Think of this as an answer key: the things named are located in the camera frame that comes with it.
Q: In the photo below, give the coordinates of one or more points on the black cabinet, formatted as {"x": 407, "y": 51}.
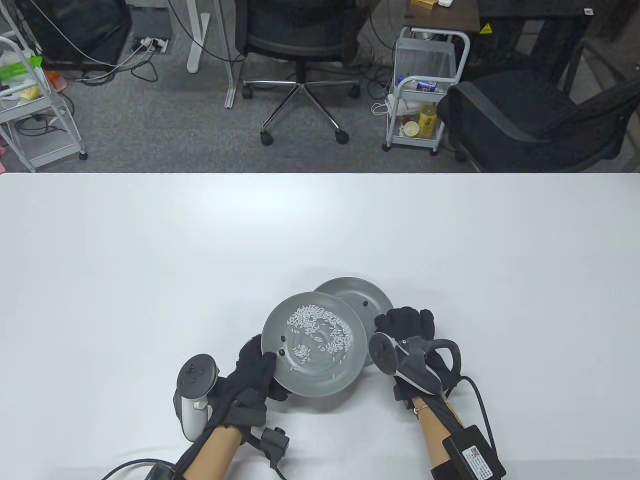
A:
{"x": 530, "y": 35}

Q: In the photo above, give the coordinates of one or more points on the orange plastic item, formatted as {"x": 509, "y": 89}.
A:
{"x": 55, "y": 81}

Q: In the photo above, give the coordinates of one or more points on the blue packet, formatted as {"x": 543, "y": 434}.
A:
{"x": 426, "y": 86}

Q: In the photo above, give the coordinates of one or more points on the VR controller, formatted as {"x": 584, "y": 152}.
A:
{"x": 384, "y": 352}
{"x": 192, "y": 415}

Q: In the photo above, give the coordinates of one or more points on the white desk leg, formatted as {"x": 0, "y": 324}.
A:
{"x": 230, "y": 85}
{"x": 196, "y": 50}

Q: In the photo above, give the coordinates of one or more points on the yellow packet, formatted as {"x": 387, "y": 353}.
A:
{"x": 30, "y": 93}

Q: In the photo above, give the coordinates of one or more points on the brown wooden table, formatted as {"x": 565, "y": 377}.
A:
{"x": 450, "y": 17}

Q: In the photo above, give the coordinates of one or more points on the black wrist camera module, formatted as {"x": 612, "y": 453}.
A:
{"x": 275, "y": 442}

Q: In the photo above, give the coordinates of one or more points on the person's right forearm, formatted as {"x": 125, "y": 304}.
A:
{"x": 432, "y": 440}

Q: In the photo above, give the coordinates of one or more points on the person's left forearm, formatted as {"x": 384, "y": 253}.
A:
{"x": 215, "y": 455}

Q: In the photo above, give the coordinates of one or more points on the black box with white label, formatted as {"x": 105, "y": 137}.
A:
{"x": 470, "y": 455}

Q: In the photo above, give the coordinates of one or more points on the yellow warning sticker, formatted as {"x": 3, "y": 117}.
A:
{"x": 485, "y": 29}

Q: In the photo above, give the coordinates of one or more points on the person's left hand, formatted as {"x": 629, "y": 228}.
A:
{"x": 247, "y": 380}

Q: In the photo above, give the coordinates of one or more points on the yellow box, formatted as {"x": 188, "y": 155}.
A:
{"x": 422, "y": 4}

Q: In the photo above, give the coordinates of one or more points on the yellow drink bottle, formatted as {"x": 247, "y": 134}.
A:
{"x": 427, "y": 122}

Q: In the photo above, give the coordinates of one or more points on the black forearm box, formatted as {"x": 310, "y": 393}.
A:
{"x": 162, "y": 472}

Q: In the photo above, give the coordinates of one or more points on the black chair with chrome base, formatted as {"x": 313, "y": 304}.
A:
{"x": 300, "y": 47}

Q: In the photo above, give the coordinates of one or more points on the grey plate holding rice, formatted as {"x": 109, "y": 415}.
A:
{"x": 325, "y": 382}

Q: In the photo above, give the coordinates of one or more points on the large black case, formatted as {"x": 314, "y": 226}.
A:
{"x": 85, "y": 35}

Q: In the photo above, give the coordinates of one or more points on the black armchair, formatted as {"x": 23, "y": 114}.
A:
{"x": 525, "y": 105}

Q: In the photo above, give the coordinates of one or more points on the white mesh trolley cart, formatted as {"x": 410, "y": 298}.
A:
{"x": 425, "y": 60}

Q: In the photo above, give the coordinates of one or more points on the green plastic bag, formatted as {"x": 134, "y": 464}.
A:
{"x": 20, "y": 70}

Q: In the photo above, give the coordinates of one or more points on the dark grey floor box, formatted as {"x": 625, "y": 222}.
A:
{"x": 152, "y": 20}

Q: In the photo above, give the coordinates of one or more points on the person's right hand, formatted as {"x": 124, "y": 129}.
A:
{"x": 407, "y": 322}

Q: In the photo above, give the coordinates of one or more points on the paper cup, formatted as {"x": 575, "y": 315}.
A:
{"x": 411, "y": 129}

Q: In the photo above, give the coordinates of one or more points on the pile of white rice grains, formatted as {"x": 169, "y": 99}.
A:
{"x": 312, "y": 316}

